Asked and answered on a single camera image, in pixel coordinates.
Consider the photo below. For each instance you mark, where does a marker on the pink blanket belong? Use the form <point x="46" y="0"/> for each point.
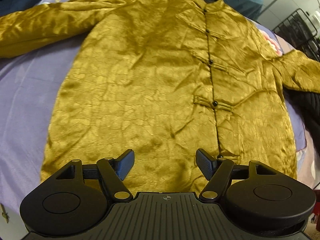
<point x="308" y="164"/>

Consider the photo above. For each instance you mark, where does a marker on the black wire rack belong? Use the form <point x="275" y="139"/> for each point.
<point x="299" y="31"/>

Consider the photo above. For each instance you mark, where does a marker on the golden satin jacket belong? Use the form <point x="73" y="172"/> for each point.
<point x="162" y="92"/>

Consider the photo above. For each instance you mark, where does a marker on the purple floral bed sheet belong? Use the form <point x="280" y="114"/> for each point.
<point x="25" y="99"/>

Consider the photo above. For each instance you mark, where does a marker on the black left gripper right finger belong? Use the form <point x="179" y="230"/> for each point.
<point x="218" y="172"/>

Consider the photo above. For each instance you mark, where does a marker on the black quilted coat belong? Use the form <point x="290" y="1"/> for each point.
<point x="308" y="104"/>

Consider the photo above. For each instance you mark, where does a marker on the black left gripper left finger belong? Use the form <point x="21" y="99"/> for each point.
<point x="112" y="173"/>

